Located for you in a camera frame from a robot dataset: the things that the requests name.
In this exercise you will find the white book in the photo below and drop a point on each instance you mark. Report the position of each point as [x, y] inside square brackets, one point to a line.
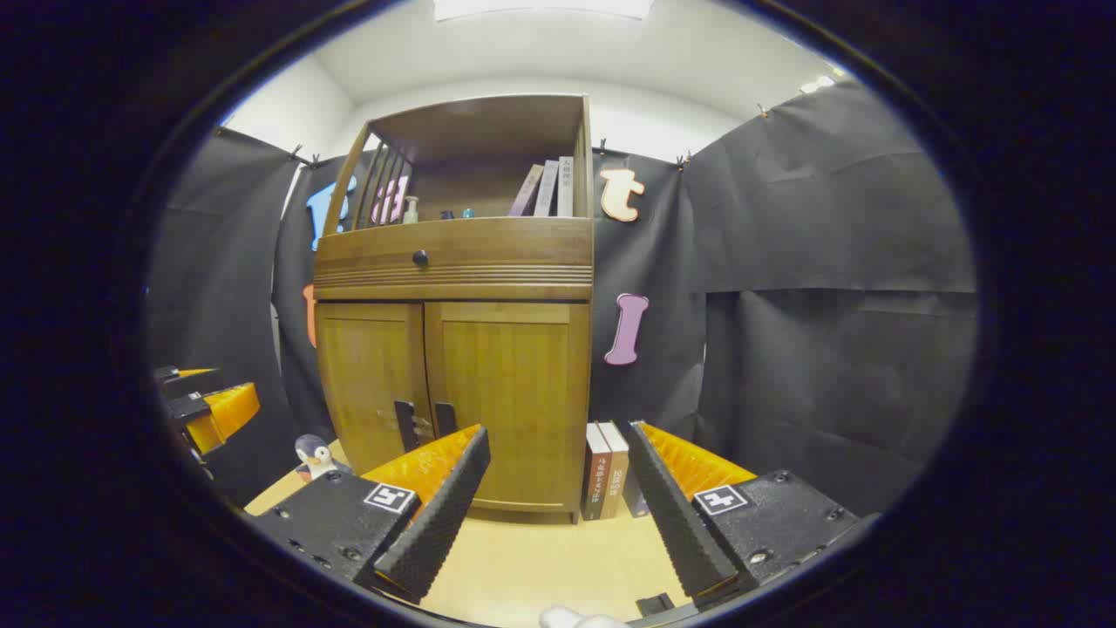
[566, 187]

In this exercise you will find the purple book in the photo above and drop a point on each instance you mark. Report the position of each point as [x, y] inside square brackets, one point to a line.
[526, 192]

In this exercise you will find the wooden double-door shoe cabinet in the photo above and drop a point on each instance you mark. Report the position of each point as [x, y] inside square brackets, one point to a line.
[453, 279]

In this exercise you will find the tan spine book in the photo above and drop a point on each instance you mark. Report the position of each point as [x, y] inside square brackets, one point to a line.
[615, 471]

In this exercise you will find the wooden cabinet drawer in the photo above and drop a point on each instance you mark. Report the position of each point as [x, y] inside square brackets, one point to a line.
[488, 249]

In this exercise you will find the penguin plush toy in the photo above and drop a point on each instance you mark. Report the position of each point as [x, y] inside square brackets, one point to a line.
[316, 458]

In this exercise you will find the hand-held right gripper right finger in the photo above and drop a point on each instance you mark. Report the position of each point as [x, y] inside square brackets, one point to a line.
[676, 523]

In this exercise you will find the black backdrop cloth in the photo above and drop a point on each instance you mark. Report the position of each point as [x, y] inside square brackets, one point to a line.
[819, 305]

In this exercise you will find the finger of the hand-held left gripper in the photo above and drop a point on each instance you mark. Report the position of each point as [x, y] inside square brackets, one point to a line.
[183, 377]
[222, 414]

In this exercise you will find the white pump bottle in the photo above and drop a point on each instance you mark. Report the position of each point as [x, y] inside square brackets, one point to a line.
[411, 212]

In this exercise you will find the grey book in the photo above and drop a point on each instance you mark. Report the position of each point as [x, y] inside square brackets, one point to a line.
[547, 188]

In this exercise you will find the large ceiling light panel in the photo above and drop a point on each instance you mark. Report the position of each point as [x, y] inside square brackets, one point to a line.
[540, 8]

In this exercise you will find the small ceiling light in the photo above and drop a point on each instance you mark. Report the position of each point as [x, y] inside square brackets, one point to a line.
[818, 85]

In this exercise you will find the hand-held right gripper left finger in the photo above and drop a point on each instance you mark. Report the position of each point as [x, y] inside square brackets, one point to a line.
[436, 515]

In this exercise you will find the brown spine book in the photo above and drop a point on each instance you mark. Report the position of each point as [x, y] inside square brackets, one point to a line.
[595, 475]

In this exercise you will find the wooden cabinet door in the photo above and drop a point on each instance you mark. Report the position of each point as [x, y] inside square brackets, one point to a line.
[514, 384]
[370, 375]

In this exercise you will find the dark thin book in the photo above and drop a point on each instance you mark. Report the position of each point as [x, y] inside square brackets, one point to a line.
[635, 499]

